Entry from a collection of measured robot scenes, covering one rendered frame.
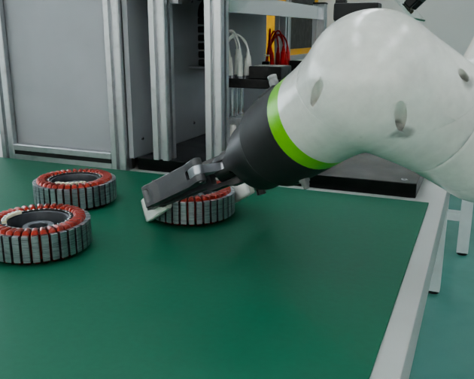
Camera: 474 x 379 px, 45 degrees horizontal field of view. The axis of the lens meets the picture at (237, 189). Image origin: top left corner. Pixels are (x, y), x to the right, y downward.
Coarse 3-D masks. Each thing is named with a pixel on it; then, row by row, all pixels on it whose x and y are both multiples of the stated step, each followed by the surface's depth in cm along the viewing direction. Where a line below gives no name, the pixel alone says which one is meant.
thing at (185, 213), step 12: (216, 180) 78; (204, 192) 77; (216, 192) 72; (228, 192) 72; (180, 204) 70; (192, 204) 69; (204, 204) 69; (216, 204) 70; (228, 204) 72; (168, 216) 70; (180, 216) 70; (192, 216) 69; (204, 216) 70; (216, 216) 70; (228, 216) 72
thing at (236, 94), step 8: (256, 72) 105; (264, 72) 104; (272, 72) 104; (280, 72) 103; (288, 72) 107; (232, 80) 107; (240, 80) 106; (248, 80) 106; (256, 80) 105; (264, 80) 105; (280, 80) 103; (232, 88) 108; (240, 88) 112; (256, 88) 106; (264, 88) 105; (232, 96) 109; (240, 96) 113; (232, 104) 109; (240, 104) 113; (232, 112) 110; (240, 112) 114
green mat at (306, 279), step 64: (0, 192) 85; (128, 192) 85; (256, 192) 85; (320, 192) 85; (128, 256) 61; (192, 256) 61; (256, 256) 61; (320, 256) 61; (384, 256) 61; (0, 320) 47; (64, 320) 47; (128, 320) 47; (192, 320) 47; (256, 320) 47; (320, 320) 47; (384, 320) 47
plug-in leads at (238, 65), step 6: (234, 36) 109; (240, 36) 107; (246, 42) 109; (240, 48) 106; (240, 54) 106; (246, 54) 108; (240, 60) 106; (246, 60) 108; (234, 66) 111; (240, 66) 106; (246, 66) 108; (234, 72) 111; (240, 72) 107; (246, 72) 108
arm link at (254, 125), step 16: (272, 80) 56; (256, 112) 52; (240, 128) 55; (256, 128) 52; (256, 144) 52; (272, 144) 50; (256, 160) 53; (272, 160) 52; (288, 160) 51; (272, 176) 54; (288, 176) 53; (304, 176) 53
